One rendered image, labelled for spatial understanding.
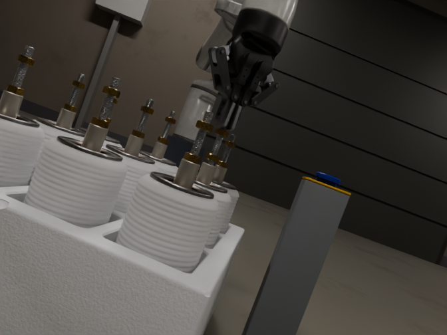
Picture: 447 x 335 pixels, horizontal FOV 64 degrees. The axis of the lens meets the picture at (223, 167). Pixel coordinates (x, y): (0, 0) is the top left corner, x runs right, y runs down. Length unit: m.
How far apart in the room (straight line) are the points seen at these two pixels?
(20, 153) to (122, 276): 0.20
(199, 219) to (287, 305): 0.26
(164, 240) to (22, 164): 0.21
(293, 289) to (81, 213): 0.33
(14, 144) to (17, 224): 0.11
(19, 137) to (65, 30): 3.79
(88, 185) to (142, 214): 0.07
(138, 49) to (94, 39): 0.45
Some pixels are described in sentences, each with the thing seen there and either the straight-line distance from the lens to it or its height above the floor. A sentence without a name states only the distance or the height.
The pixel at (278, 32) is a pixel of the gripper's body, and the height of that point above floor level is 0.48.
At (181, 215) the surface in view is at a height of 0.23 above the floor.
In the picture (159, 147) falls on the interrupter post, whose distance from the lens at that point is 0.65.
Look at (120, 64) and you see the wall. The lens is 4.02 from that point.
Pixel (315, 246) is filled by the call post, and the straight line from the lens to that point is 0.56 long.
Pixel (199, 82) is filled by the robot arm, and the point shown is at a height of 0.49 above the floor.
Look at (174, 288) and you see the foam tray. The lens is 0.34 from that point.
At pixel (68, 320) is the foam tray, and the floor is 0.10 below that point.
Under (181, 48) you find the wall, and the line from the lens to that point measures 3.98.
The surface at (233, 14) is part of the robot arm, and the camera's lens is 0.58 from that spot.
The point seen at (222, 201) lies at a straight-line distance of 0.49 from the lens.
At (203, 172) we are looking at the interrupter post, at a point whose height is 0.27.
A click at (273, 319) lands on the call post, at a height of 0.10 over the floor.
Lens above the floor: 0.30
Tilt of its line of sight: 2 degrees down
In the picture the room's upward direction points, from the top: 21 degrees clockwise
